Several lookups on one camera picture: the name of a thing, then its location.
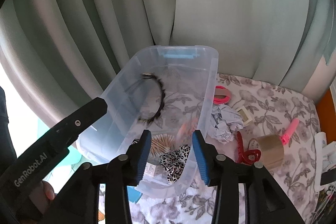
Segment wooden toothpicks bundle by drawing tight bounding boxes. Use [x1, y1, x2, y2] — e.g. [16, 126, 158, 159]
[150, 134, 175, 157]

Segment clear plastic storage bin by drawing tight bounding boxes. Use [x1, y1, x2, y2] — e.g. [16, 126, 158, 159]
[76, 44, 219, 200]

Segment pale green curtain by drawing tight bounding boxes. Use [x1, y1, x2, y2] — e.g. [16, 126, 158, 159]
[1, 0, 335, 126]

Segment floral grey white blanket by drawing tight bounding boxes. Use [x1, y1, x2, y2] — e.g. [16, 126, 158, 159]
[130, 73, 320, 223]

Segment pink comb hair clip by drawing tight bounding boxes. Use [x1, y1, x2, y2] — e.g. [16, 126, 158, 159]
[280, 118, 299, 146]

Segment person's hand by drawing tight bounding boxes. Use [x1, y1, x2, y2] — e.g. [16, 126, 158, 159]
[29, 181, 56, 214]

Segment orange wooden headboard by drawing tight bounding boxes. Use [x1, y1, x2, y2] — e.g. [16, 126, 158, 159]
[316, 89, 335, 142]

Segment white paper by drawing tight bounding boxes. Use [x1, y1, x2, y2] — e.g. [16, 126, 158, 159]
[207, 104, 244, 143]

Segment pink hair ties on card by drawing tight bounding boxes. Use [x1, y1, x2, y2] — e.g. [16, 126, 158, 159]
[212, 85, 233, 105]

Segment leopard print scrunchie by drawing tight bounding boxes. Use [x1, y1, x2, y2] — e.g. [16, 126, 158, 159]
[159, 144, 191, 184]

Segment red claw hair clip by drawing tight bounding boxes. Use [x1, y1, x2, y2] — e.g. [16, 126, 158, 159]
[236, 131, 261, 165]

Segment black beaded headband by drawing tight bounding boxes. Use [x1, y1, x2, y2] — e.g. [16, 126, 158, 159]
[138, 73, 166, 126]

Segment brown packing tape roll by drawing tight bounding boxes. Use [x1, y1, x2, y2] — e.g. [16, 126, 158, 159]
[248, 135, 284, 170]

